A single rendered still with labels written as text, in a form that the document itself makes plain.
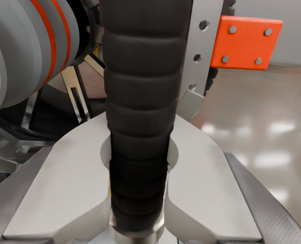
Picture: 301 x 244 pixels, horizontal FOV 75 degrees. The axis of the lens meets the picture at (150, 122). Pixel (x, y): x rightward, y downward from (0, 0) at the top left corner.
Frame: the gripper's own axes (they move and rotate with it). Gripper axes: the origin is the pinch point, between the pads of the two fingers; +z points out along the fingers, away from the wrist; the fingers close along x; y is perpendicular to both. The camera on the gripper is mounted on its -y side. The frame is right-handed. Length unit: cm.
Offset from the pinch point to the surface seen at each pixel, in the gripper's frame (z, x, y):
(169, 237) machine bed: 34, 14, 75
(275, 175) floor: 79, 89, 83
